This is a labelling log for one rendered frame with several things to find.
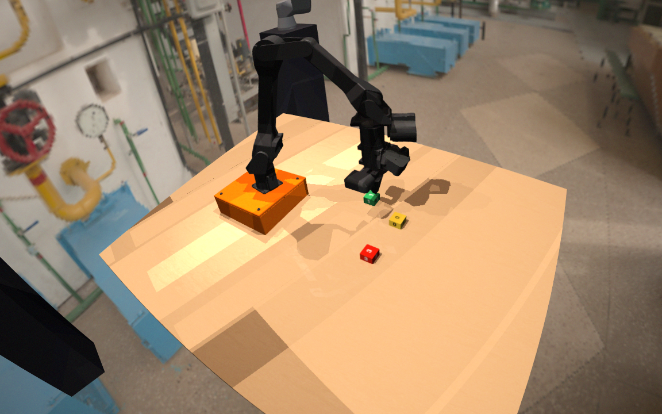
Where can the green block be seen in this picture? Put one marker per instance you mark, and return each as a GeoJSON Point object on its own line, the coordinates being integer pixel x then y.
{"type": "Point", "coordinates": [371, 198]}

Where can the yellow block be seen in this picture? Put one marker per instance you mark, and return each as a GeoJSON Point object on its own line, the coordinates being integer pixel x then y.
{"type": "Point", "coordinates": [397, 220]}

